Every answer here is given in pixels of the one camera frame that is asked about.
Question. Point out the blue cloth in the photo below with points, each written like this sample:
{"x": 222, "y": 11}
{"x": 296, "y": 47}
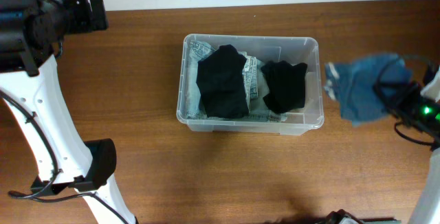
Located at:
{"x": 351, "y": 84}

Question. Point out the clear plastic storage bin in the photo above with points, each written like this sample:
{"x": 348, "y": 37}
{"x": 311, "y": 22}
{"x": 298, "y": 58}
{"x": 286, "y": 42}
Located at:
{"x": 293, "y": 50}

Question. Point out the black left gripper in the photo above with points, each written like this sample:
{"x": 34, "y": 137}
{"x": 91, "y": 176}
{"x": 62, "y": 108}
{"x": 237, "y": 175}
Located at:
{"x": 78, "y": 3}

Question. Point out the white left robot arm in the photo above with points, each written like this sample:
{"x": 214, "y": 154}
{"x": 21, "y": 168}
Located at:
{"x": 32, "y": 36}

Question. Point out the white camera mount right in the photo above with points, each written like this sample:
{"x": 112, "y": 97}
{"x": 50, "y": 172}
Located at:
{"x": 431, "y": 84}

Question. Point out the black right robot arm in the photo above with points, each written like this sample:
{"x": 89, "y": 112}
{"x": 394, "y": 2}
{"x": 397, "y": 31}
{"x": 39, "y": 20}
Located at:
{"x": 371, "y": 171}

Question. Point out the light blue jeans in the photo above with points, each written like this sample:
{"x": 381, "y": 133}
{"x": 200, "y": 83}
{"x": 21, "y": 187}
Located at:
{"x": 255, "y": 87}

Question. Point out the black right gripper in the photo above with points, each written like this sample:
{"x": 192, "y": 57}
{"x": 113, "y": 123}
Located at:
{"x": 410, "y": 88}

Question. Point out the black garment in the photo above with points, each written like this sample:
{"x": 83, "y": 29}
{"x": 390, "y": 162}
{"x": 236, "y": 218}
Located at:
{"x": 286, "y": 84}
{"x": 221, "y": 84}

